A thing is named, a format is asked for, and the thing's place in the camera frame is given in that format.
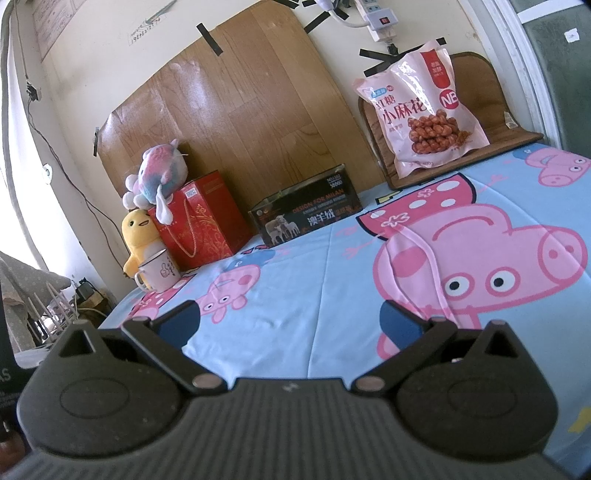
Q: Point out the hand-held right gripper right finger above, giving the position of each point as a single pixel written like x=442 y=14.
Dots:
x=399 y=325

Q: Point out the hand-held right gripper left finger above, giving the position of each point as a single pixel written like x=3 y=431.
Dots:
x=178 y=323

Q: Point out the white enamel mug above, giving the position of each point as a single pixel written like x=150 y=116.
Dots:
x=161 y=272

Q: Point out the yellow plush toy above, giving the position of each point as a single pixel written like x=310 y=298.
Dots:
x=138 y=235

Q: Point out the black power adapter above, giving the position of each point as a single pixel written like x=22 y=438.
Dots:
x=87 y=288

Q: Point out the printed cartoon pig blanket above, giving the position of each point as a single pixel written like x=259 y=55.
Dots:
x=323 y=258

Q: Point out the red gift bag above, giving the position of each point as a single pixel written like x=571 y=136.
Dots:
x=212 y=221

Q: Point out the white router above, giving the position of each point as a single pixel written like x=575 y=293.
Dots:
x=51 y=318

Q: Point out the black cardboard box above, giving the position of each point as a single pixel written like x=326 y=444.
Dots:
x=314 y=210

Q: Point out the pastel plush toy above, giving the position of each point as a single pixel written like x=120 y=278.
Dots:
x=159 y=170

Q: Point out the grey cloth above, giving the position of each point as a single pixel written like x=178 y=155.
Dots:
x=18 y=286

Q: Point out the large pink snack bag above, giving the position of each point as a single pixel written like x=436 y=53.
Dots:
x=415 y=101

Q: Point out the wooden board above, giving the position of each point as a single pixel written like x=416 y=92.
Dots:
x=240 y=101

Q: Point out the brown seat cushion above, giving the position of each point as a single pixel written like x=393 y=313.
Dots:
x=480 y=92

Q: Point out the black tape strip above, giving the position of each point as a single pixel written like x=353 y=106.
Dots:
x=210 y=39

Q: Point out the white power strip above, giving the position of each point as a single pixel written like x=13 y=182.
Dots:
x=378 y=18

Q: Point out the white wall hook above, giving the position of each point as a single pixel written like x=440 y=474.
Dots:
x=47 y=171

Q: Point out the black wall plug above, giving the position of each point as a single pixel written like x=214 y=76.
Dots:
x=33 y=91

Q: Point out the window with white frame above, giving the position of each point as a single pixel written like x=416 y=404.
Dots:
x=517 y=55

